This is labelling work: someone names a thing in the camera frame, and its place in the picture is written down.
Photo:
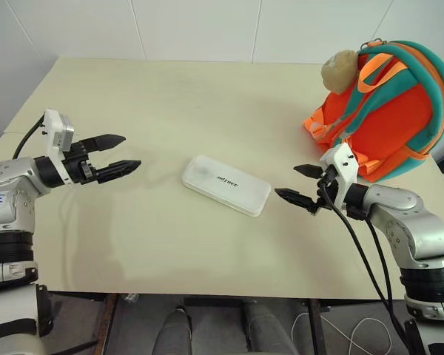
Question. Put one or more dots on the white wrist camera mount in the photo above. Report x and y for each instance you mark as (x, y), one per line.
(55, 129)
(342, 166)

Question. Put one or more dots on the dark grey rounded shape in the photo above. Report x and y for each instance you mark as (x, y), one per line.
(270, 329)
(174, 333)

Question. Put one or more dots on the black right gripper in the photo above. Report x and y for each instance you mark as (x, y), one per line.
(327, 185)

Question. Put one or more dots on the orange and teal backpack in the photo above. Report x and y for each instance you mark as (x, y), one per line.
(392, 111)

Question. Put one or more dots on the white rectangular case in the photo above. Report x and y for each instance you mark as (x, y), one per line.
(225, 185)

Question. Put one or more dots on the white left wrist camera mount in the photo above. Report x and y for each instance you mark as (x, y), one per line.
(55, 129)

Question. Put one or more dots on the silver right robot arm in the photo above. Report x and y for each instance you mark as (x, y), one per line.
(410, 218)

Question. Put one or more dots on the beige cloth ball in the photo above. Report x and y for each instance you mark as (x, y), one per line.
(339, 70)

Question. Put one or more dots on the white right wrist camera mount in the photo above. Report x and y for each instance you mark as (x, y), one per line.
(342, 166)

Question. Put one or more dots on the rusty metal table leg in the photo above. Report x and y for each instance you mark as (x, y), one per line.
(316, 329)
(107, 325)

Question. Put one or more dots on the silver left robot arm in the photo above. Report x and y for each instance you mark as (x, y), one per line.
(11, 192)

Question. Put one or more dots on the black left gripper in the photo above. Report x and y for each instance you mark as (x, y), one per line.
(77, 166)

